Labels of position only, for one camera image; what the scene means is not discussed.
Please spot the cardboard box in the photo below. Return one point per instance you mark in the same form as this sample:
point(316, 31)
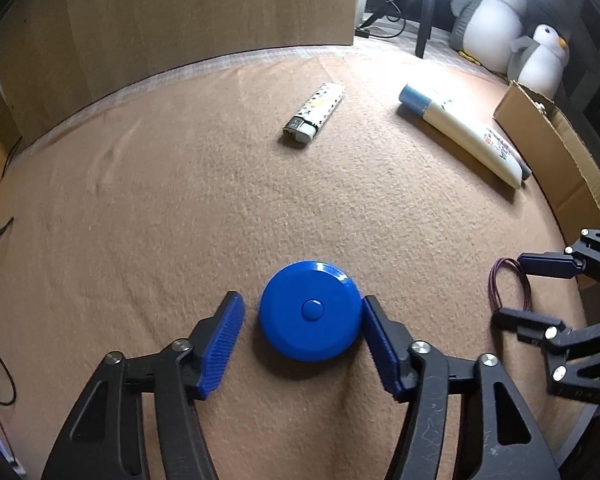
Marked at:
point(530, 120)

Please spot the black power strip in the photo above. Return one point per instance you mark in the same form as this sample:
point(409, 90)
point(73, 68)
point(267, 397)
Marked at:
point(362, 32)

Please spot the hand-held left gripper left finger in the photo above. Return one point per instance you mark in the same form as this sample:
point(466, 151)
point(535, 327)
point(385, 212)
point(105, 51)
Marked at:
point(220, 355)

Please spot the small penguin plush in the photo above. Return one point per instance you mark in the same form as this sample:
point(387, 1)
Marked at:
point(542, 65)

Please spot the large penguin plush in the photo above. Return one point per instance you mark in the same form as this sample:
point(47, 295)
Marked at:
point(485, 30)

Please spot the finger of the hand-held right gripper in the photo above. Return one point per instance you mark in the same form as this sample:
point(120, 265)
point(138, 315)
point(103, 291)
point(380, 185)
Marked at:
point(545, 263)
point(525, 322)

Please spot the white patterned lighter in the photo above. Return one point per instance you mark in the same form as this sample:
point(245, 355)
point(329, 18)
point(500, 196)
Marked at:
point(320, 105)

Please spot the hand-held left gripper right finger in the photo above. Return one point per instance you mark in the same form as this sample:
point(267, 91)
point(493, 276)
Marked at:
point(380, 350)

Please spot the blue round tape measure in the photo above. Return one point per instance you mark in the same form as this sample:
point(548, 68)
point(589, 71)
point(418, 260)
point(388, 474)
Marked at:
point(307, 332)

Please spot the large cardboard sheet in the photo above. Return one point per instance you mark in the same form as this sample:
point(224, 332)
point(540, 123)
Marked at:
point(180, 10)

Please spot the white bottle blue cap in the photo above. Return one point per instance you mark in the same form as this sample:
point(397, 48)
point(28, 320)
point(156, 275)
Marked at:
point(460, 127)

